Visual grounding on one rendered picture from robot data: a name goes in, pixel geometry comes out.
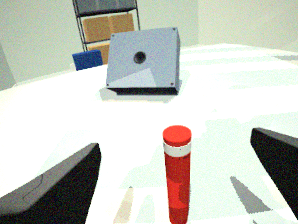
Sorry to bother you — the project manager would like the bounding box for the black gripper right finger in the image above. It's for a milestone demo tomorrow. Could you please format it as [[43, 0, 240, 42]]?
[[250, 127, 298, 220]]

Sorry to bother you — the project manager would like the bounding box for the red peg with white band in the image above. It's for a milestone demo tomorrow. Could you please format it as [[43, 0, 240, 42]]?
[[162, 125, 193, 224]]

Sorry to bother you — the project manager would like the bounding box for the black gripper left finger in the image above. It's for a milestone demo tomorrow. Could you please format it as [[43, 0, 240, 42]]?
[[0, 143, 102, 224]]

